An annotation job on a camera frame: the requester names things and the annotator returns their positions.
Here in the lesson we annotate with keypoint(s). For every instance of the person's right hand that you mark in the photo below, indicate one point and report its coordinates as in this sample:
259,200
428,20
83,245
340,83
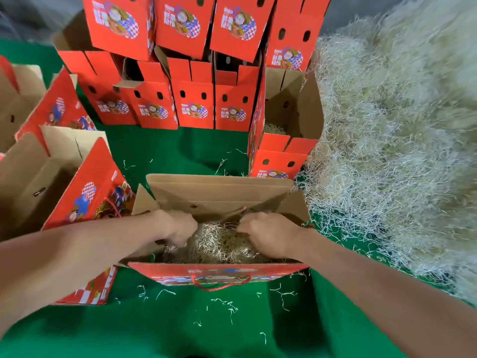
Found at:
272,233

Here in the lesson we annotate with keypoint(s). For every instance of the person's left hand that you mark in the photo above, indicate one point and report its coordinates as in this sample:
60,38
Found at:
179,227

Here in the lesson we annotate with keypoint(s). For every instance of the red cardboard box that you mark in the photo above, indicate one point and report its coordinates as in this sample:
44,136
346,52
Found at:
238,29
182,26
235,114
101,104
216,190
153,112
119,26
291,52
192,109
279,164

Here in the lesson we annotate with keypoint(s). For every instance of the group of red boxes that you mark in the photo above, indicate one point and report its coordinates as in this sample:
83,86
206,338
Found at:
82,190

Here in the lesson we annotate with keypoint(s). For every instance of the pile of wood wool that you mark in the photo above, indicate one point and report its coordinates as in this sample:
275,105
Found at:
402,130

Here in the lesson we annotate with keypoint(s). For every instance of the person's left forearm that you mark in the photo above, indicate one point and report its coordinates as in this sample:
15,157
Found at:
74,272

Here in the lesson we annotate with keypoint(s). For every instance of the person's right forearm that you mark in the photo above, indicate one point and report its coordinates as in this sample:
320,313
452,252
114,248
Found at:
395,294

